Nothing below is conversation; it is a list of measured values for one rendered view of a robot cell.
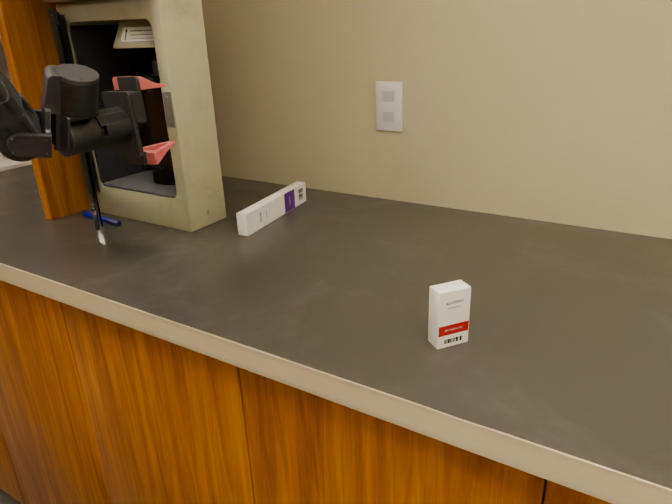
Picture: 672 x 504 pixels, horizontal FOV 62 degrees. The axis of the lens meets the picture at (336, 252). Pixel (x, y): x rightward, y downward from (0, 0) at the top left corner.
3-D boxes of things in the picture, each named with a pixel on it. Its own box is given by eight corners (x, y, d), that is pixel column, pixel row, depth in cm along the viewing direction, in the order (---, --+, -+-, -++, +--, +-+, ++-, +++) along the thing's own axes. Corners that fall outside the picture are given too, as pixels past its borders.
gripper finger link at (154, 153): (182, 113, 95) (137, 123, 88) (189, 155, 98) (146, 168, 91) (155, 113, 99) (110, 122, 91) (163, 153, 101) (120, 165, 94)
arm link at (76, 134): (42, 147, 83) (67, 165, 81) (42, 104, 79) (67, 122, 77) (83, 137, 88) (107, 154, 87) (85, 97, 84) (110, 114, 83)
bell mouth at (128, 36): (159, 44, 132) (156, 19, 130) (214, 43, 123) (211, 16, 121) (95, 48, 119) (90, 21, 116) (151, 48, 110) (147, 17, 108)
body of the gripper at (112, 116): (136, 90, 87) (95, 97, 81) (149, 154, 91) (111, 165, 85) (110, 90, 90) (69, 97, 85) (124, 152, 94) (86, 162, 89)
